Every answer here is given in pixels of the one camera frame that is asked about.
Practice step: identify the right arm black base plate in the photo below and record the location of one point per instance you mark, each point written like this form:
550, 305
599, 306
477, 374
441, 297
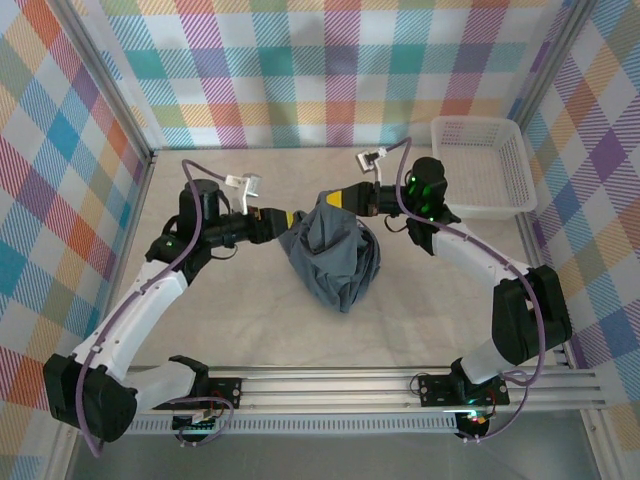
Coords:
435, 390

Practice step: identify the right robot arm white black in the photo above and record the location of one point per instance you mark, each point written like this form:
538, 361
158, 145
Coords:
480, 257

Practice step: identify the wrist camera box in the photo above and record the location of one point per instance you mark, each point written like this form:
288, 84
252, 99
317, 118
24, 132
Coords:
250, 185
367, 161

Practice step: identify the right circuit board with lights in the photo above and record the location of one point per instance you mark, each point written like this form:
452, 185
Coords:
475, 420

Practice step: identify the left aluminium corner post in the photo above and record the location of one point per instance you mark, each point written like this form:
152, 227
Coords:
114, 85

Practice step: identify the aluminium frame leg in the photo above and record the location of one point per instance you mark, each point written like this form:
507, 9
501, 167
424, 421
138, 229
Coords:
597, 450
60, 462

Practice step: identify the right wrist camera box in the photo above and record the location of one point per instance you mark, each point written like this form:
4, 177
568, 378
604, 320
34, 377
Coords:
367, 161

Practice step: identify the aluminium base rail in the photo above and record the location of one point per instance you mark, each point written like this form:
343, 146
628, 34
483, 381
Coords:
325, 387

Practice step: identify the grey t-shirt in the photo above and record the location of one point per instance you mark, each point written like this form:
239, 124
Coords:
325, 260

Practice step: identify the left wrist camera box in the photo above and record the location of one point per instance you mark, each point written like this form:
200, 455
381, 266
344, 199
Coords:
250, 185

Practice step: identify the white plastic mesh basket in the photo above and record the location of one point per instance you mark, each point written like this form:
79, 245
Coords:
485, 165

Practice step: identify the aluminium corner post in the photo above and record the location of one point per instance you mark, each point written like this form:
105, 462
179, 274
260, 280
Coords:
114, 85
552, 60

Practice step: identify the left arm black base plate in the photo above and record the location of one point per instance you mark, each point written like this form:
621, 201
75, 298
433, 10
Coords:
227, 390

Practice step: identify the right aluminium corner post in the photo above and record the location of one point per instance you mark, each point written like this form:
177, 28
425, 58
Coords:
552, 60

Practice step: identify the left green circuit board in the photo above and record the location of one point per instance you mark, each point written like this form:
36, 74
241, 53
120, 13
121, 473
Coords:
195, 425

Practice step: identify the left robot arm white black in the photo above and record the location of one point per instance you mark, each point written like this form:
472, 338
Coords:
140, 305

